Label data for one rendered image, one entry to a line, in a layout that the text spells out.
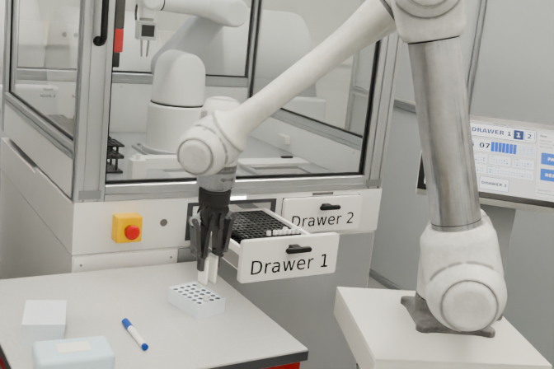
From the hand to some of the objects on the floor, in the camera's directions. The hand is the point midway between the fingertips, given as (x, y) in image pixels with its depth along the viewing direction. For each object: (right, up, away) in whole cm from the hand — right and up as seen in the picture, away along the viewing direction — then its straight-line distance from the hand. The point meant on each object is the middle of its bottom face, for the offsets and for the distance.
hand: (208, 269), depth 181 cm
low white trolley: (-26, -84, +15) cm, 89 cm away
